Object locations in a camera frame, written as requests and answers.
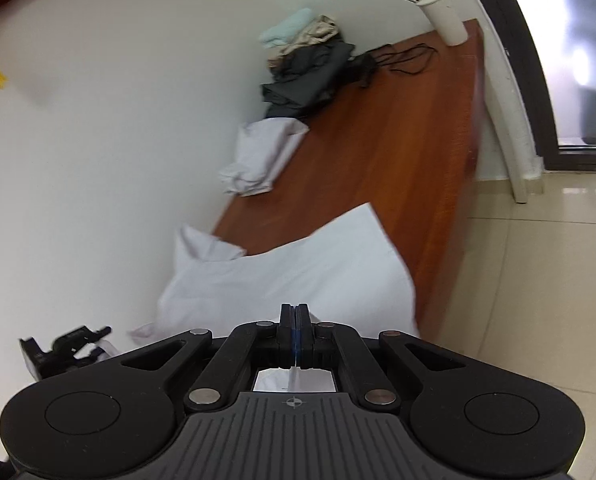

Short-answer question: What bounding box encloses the white paper cup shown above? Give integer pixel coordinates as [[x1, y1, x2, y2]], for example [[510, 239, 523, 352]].
[[417, 0, 469, 47]]

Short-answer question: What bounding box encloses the glass door with dark frame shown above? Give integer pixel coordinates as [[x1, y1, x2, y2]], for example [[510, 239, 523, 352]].
[[455, 0, 596, 175]]

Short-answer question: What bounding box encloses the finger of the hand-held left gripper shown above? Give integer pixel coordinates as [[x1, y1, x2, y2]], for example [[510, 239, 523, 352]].
[[52, 325, 113, 362]]

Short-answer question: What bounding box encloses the white collared shirt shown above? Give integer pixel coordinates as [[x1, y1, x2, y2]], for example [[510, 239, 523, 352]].
[[90, 202, 421, 394]]

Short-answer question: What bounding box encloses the mint green cloth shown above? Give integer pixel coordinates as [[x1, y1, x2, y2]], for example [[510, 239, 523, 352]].
[[258, 8, 313, 50]]

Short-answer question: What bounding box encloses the dark grey garment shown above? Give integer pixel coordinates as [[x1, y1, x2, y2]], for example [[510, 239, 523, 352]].
[[262, 41, 357, 122]]

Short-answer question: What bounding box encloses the crumpled white shirt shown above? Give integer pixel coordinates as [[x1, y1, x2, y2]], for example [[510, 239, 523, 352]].
[[218, 117, 309, 197]]

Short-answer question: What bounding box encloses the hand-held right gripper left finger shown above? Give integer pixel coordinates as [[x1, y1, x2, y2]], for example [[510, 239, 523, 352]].
[[110, 303, 297, 413]]

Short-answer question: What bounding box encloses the black cable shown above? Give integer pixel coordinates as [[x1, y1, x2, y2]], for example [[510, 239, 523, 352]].
[[370, 44, 437, 77]]

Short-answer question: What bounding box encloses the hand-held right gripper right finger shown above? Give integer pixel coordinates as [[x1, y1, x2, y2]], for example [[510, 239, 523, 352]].
[[296, 303, 483, 413]]

